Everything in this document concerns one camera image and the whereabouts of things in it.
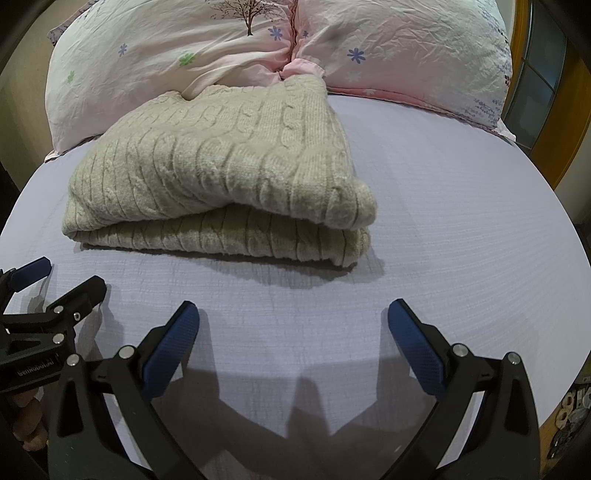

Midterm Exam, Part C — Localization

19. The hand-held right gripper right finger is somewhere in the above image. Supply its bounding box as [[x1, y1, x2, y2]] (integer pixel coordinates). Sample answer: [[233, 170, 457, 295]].
[[387, 298, 542, 480]]

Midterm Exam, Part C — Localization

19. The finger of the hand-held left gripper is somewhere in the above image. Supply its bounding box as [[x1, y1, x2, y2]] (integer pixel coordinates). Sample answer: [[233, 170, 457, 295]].
[[0, 275, 108, 357], [0, 257, 53, 319]]

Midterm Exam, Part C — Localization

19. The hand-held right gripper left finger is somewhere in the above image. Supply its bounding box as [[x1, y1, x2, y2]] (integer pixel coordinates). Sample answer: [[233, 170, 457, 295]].
[[46, 300, 206, 480]]

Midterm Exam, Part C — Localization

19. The beige cable-knit sweater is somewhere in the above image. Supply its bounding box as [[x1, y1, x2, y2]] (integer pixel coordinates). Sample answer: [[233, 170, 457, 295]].
[[61, 75, 380, 269]]

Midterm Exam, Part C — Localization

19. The person's left hand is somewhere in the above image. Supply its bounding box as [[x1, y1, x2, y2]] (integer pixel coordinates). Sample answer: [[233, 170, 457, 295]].
[[11, 387, 49, 453]]

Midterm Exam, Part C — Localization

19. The lavender bed sheet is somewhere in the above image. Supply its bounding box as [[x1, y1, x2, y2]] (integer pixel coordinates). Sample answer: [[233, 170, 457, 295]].
[[0, 90, 579, 480]]

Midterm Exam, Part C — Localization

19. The dark patterned object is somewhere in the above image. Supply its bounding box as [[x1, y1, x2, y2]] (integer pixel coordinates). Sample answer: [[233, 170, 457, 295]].
[[546, 373, 591, 462]]

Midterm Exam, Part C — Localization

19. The purple patterned cloth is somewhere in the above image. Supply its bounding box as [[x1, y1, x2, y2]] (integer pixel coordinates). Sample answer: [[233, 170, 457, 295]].
[[48, 14, 78, 48]]

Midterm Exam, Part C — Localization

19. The white floral pillow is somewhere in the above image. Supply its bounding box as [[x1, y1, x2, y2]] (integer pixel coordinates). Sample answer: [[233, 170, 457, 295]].
[[46, 0, 297, 156]]

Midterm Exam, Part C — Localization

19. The wooden framed window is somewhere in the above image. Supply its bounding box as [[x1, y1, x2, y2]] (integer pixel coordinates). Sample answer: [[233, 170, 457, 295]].
[[501, 0, 591, 197]]

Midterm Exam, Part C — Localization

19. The pink floral pillow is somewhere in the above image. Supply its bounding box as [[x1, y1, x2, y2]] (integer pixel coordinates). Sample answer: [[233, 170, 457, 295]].
[[281, 0, 519, 140]]

